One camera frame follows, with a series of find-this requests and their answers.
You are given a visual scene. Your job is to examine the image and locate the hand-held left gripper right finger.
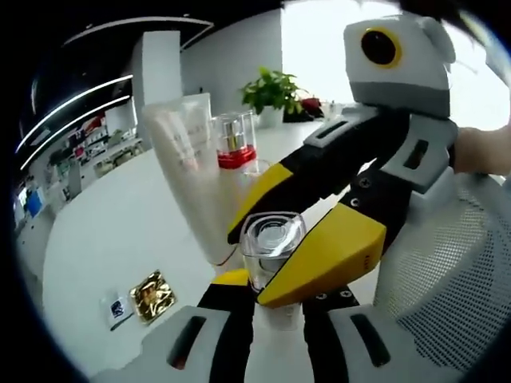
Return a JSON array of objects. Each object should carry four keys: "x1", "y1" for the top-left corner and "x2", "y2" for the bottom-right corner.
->
[{"x1": 301, "y1": 289, "x2": 424, "y2": 383}]

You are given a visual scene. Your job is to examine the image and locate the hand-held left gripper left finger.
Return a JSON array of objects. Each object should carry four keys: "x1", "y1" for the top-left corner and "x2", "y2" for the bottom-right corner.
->
[{"x1": 95, "y1": 268, "x2": 257, "y2": 383}]

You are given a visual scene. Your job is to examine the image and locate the small clear sachet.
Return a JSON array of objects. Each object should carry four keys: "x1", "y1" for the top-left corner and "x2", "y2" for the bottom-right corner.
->
[{"x1": 239, "y1": 213, "x2": 308, "y2": 332}]

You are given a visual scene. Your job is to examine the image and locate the gold foil skincare sachet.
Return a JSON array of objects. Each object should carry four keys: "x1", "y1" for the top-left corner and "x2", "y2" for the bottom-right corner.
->
[{"x1": 128, "y1": 269, "x2": 178, "y2": 327}]

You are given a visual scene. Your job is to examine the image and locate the large white skincare pump bottle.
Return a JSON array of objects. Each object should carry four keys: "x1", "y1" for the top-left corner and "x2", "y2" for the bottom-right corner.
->
[{"x1": 210, "y1": 111, "x2": 260, "y2": 208}]

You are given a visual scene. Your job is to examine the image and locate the small white black card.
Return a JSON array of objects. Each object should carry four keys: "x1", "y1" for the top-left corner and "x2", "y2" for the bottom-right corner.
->
[{"x1": 98, "y1": 290, "x2": 136, "y2": 332}]

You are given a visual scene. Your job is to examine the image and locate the white skincare tube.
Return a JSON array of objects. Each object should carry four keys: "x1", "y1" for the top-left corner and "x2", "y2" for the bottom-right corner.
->
[{"x1": 141, "y1": 93, "x2": 227, "y2": 267}]

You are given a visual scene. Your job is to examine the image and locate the person's right hand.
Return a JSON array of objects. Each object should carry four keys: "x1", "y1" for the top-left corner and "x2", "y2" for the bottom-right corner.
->
[{"x1": 450, "y1": 126, "x2": 511, "y2": 176}]

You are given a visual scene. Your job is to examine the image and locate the dark red pouch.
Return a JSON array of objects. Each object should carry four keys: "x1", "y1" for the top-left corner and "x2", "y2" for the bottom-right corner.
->
[{"x1": 299, "y1": 97, "x2": 323, "y2": 117}]

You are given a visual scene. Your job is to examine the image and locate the green potted plant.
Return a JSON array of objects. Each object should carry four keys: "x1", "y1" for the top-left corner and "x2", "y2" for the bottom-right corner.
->
[{"x1": 239, "y1": 66, "x2": 309, "y2": 128}]

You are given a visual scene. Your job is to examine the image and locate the grey mesh office chair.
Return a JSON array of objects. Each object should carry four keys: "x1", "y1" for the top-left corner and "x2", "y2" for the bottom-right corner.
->
[{"x1": 373, "y1": 175, "x2": 511, "y2": 362}]

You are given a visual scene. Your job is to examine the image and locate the blue plastic crate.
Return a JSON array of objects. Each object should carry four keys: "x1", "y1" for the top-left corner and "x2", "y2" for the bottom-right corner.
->
[{"x1": 22, "y1": 187, "x2": 46, "y2": 219}]

